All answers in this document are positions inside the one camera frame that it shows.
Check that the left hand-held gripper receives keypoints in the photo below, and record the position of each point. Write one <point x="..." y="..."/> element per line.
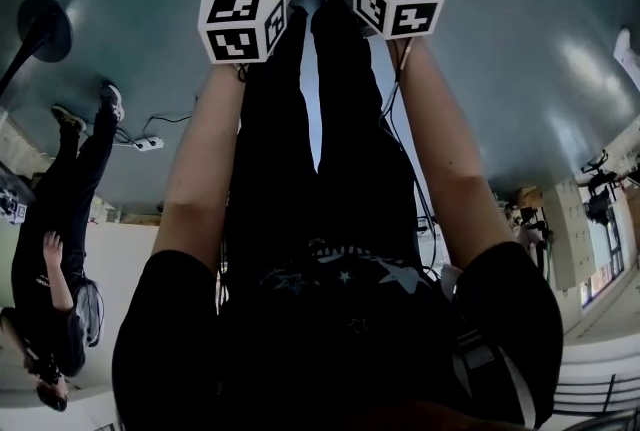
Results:
<point x="235" y="26"/>

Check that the person's right forearm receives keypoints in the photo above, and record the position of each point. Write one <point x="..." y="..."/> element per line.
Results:
<point x="445" y="144"/>

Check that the person's left forearm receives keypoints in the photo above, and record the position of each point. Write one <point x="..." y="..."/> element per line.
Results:
<point x="205" y="144"/>

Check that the person's black trousers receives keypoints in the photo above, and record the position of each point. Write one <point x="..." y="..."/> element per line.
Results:
<point x="350" y="119"/>

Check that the white power strip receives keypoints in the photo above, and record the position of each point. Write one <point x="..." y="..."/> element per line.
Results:
<point x="148" y="144"/>

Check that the round black marble table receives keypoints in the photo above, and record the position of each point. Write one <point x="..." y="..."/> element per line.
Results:
<point x="42" y="26"/>

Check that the white locker cabinet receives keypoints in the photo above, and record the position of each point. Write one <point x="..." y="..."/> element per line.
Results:
<point x="570" y="229"/>

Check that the person's black shirt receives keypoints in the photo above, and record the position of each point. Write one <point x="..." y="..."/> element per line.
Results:
<point x="325" y="349"/>

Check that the black metal railing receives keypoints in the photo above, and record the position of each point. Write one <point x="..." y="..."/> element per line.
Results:
<point x="590" y="394"/>

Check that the black camera rig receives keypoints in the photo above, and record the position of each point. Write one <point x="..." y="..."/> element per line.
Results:
<point x="597" y="206"/>

